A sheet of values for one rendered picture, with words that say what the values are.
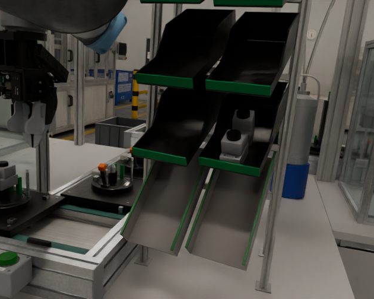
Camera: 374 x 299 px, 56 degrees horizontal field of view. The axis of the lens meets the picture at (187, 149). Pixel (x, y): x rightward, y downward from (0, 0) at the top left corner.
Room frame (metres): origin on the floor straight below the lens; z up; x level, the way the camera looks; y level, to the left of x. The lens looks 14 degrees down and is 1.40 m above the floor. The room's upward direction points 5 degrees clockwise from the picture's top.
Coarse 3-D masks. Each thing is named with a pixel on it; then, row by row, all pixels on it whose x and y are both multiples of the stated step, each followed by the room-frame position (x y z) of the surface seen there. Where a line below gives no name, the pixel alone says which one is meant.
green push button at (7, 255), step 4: (4, 252) 0.67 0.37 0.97; (8, 252) 0.67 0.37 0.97; (12, 252) 0.67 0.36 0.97; (0, 256) 0.66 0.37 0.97; (4, 256) 0.66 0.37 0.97; (8, 256) 0.66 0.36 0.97; (12, 256) 0.66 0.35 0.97; (16, 256) 0.66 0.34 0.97; (0, 260) 0.64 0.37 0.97; (4, 260) 0.64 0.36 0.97; (8, 260) 0.65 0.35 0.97; (12, 260) 0.65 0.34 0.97; (16, 260) 0.66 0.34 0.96; (0, 264) 0.64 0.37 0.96; (4, 264) 0.64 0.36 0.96; (8, 264) 0.64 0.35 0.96
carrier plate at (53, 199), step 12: (36, 192) 1.02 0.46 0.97; (36, 204) 0.93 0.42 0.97; (48, 204) 0.94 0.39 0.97; (60, 204) 0.97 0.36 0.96; (0, 216) 0.84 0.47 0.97; (12, 216) 0.85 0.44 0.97; (24, 216) 0.85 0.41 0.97; (36, 216) 0.86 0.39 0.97; (0, 228) 0.78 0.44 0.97; (12, 228) 0.78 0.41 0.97; (24, 228) 0.82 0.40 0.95
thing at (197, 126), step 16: (160, 96) 0.86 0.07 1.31; (176, 96) 0.93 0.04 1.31; (192, 96) 0.97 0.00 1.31; (208, 96) 0.95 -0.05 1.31; (224, 96) 0.90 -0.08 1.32; (160, 112) 0.85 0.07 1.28; (176, 112) 0.91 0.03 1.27; (192, 112) 0.90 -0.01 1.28; (208, 112) 0.80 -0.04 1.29; (160, 128) 0.84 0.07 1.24; (176, 128) 0.84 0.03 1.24; (192, 128) 0.83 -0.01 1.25; (208, 128) 0.81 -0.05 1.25; (144, 144) 0.79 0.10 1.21; (160, 144) 0.78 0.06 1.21; (176, 144) 0.78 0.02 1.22; (192, 144) 0.77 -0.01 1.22; (160, 160) 0.73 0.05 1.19; (176, 160) 0.71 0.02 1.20
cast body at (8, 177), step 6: (0, 162) 0.91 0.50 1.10; (6, 162) 0.91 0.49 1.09; (0, 168) 0.89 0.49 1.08; (6, 168) 0.90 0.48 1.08; (12, 168) 0.92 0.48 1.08; (0, 174) 0.89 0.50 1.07; (6, 174) 0.90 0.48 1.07; (12, 174) 0.92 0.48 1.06; (0, 180) 0.88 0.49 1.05; (6, 180) 0.89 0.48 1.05; (12, 180) 0.92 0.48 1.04; (0, 186) 0.88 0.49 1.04; (6, 186) 0.89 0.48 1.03
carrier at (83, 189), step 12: (96, 168) 1.24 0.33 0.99; (120, 168) 1.15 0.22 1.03; (132, 168) 1.13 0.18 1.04; (84, 180) 1.16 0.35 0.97; (96, 180) 1.10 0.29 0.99; (108, 180) 1.11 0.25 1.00; (120, 180) 1.13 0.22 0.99; (132, 180) 1.20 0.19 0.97; (72, 192) 1.04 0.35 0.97; (84, 192) 1.05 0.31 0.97; (96, 192) 1.06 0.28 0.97; (108, 192) 1.04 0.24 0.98; (120, 192) 1.06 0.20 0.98; (132, 192) 1.08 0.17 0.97; (96, 204) 1.00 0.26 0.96; (108, 204) 0.99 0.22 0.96; (120, 204) 0.98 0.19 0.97; (132, 204) 0.99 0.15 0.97
